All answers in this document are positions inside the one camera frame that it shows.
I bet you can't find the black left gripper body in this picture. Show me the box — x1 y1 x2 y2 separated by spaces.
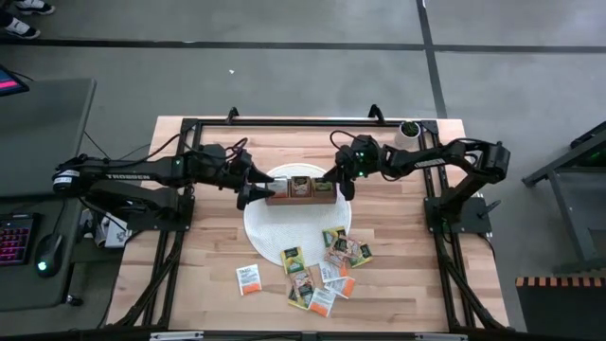
207 158 257 194

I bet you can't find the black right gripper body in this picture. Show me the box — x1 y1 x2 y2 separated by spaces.
334 145 385 184

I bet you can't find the peach foil Ahmad tea packet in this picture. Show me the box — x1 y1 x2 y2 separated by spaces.
290 175 312 198
289 267 316 298
324 235 364 267

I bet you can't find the white round woven placemat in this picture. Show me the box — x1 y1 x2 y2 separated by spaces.
242 162 353 268

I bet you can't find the wooden tea box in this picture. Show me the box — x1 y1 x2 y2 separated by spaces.
265 175 339 206

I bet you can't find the white pot with green plant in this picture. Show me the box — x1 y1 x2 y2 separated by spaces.
394 119 423 149

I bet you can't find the white printed box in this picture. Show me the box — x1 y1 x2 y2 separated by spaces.
78 207 134 250

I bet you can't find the gray side desk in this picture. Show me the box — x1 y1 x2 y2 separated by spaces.
0 77 98 313

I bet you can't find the black computer mouse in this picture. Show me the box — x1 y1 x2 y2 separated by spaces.
34 231 65 279

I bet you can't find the black metal cart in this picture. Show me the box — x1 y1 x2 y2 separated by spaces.
522 120 606 275

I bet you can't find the backlit keyboard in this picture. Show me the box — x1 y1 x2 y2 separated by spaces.
0 212 38 267

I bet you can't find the orange black striped crate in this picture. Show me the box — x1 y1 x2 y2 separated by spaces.
514 275 606 333

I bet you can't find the tablet screen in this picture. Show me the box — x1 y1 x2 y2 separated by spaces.
0 64 30 99

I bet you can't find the person's shoe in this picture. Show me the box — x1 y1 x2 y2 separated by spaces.
13 0 57 16
3 16 43 41

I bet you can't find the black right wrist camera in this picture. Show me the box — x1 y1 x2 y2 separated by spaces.
348 134 383 162

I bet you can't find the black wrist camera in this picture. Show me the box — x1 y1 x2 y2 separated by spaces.
348 134 383 162
201 143 238 167

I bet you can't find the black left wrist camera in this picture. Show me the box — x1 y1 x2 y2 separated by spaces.
201 143 238 167

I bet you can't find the black aluminium table frame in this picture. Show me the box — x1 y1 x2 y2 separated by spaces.
108 117 510 332

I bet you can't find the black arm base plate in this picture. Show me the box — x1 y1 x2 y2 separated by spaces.
423 195 494 235
125 193 196 233

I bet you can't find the black floor cable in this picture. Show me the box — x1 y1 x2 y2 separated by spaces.
82 130 157 165

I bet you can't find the silver metal bracket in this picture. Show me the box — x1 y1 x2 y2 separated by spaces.
414 332 469 341
149 331 205 341

